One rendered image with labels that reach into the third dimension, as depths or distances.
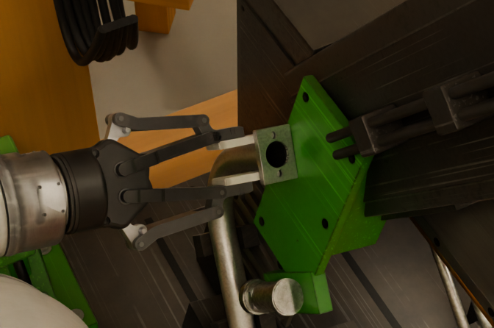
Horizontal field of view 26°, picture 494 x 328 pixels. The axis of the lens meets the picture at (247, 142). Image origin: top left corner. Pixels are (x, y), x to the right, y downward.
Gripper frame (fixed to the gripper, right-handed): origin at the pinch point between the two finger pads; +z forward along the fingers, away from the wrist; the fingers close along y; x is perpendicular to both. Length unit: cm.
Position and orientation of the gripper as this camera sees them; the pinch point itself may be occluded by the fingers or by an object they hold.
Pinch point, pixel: (246, 158)
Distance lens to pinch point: 107.0
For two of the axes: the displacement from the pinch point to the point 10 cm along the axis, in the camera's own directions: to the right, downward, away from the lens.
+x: -4.9, 0.4, 8.7
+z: 8.6, -1.6, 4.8
